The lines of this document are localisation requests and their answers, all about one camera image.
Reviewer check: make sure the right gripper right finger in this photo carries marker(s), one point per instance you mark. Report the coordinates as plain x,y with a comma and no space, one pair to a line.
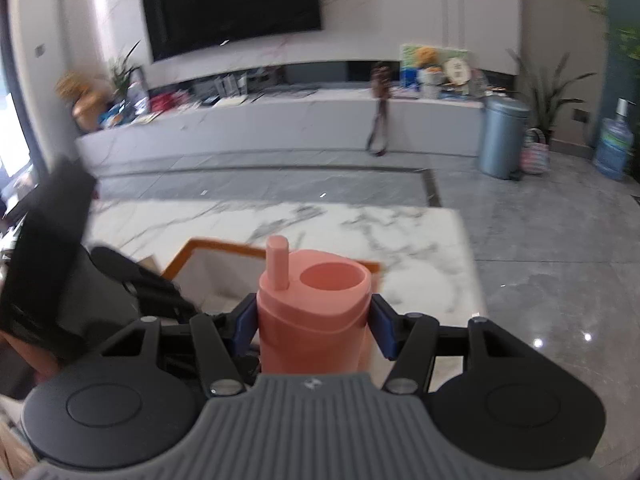
406,340

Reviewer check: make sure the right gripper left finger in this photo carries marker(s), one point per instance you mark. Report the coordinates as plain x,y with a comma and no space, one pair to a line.
221,343

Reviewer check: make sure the pink cup with straw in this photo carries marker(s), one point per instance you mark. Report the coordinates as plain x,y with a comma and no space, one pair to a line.
312,311

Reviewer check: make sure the forearm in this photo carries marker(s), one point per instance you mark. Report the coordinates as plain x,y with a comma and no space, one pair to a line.
24,366

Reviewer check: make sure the orange cardboard box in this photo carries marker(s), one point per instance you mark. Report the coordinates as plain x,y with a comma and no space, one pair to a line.
213,276

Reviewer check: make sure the gold vase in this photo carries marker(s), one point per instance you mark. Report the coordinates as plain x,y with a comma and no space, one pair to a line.
88,109

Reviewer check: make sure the pink striped basket bag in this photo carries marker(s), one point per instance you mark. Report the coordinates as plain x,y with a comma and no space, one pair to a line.
535,153

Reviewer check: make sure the green potted plant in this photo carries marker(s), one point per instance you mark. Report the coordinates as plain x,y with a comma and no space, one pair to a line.
121,70

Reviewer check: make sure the grey blue trash bin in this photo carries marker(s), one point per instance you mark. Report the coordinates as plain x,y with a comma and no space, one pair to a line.
505,126

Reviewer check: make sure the colourful picture board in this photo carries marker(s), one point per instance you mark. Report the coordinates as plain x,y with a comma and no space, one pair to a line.
435,72

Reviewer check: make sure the water bottle jug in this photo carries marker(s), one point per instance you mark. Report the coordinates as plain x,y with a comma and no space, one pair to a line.
615,143

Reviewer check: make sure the tall green plant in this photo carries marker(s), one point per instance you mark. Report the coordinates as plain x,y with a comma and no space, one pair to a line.
547,91

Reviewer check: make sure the black television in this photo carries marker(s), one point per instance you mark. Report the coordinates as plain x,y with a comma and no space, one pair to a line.
181,26

